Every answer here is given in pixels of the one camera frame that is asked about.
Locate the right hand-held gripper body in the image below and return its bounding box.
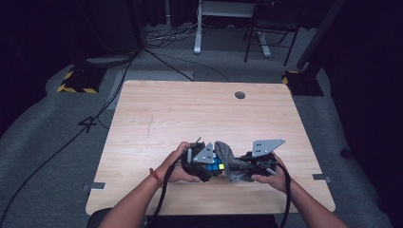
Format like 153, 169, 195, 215
240, 139, 286, 178

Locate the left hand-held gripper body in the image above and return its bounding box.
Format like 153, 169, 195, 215
182, 136, 218, 183

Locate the multicoloured puzzle cube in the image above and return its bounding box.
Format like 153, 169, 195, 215
203, 158, 225, 178

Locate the grey fluffy cloth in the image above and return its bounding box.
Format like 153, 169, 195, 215
214, 140, 255, 183

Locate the person's left hand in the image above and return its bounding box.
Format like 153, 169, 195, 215
159, 141, 202, 185

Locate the person's right hand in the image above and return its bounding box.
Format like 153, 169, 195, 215
251, 151, 288, 194

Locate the person's dark clothing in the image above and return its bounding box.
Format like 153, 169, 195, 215
86, 207, 280, 228

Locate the grey tape strip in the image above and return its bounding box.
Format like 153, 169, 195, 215
311, 173, 334, 184
82, 181, 106, 193

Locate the black yellow-striped stand base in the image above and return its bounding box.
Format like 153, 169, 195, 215
56, 64, 108, 95
281, 69, 325, 97

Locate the light grey floor plate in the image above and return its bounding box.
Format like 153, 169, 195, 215
85, 54, 136, 67

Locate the red string bracelet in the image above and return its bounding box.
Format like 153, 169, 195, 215
148, 167, 163, 188

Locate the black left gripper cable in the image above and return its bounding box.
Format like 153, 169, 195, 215
146, 147, 192, 228

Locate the curved black floor cable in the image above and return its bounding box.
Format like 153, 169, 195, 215
155, 50, 231, 84

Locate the straight black floor cable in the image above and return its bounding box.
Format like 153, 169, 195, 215
144, 47, 195, 83

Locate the long black floor cable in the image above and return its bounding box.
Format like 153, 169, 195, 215
0, 51, 141, 226

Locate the bundle of floor cables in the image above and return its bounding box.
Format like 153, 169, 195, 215
144, 20, 205, 49

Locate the white desk frame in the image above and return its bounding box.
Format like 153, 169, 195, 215
193, 0, 273, 59

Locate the black metal chair frame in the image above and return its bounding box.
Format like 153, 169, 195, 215
242, 0, 300, 67

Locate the grey slanted metal post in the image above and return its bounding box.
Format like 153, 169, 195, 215
296, 0, 347, 71

